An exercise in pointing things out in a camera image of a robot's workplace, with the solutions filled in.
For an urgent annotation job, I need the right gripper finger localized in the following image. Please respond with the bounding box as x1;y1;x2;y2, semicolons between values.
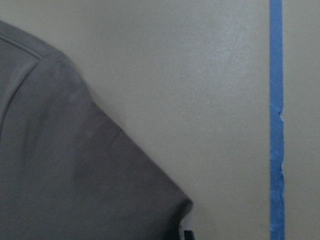
183;230;195;240

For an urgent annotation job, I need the dark brown t-shirt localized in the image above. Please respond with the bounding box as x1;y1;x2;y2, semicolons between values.
0;22;193;240

